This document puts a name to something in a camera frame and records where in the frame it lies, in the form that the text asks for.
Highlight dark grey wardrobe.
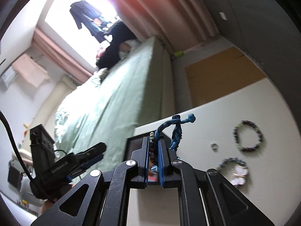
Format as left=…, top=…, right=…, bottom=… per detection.
left=226, top=0, right=301, bottom=80

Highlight blue braided bracelet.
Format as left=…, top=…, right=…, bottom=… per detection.
left=148, top=114, right=197, bottom=172

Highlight wide pink curtain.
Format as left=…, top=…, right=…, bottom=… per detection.
left=118, top=0, right=221, bottom=52

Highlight bed with green sheet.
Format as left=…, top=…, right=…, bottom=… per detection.
left=54, top=36, right=174, bottom=170

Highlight green patterned quilt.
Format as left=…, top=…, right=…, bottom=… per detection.
left=54, top=68, right=109, bottom=144

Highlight dark bead bracelet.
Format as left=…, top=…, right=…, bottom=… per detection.
left=234, top=120, right=263, bottom=151

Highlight black clothes pile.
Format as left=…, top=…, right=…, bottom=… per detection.
left=95, top=21, right=137, bottom=69

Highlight black jewelry box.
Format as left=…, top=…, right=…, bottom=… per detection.
left=124, top=132, right=174, bottom=167

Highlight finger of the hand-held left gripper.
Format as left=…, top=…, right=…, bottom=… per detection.
left=67, top=154, right=104, bottom=182
left=71, top=142, right=107, bottom=163

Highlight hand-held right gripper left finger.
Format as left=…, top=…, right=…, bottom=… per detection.
left=30, top=137, right=151, bottom=226

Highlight hanging dark clothes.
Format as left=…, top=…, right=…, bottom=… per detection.
left=69, top=0, right=118, bottom=43

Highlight person's left hand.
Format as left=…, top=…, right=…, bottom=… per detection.
left=40, top=196, right=60, bottom=215

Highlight white cloth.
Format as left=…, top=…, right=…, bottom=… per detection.
left=119, top=40, right=139, bottom=59

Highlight hanging pink towel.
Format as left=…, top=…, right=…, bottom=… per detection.
left=12, top=54, right=51, bottom=87

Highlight grey-blue bead bracelet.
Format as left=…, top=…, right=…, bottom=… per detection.
left=217, top=157, right=248, bottom=177

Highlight narrow pink curtain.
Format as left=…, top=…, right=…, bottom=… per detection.
left=32, top=27, right=94, bottom=84

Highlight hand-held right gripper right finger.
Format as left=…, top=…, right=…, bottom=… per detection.
left=158, top=138, right=275, bottom=226

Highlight cardboard sheet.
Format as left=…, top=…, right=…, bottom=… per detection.
left=185, top=47, right=267, bottom=109

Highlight black cable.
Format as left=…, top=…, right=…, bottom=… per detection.
left=0, top=110, right=33, bottom=182

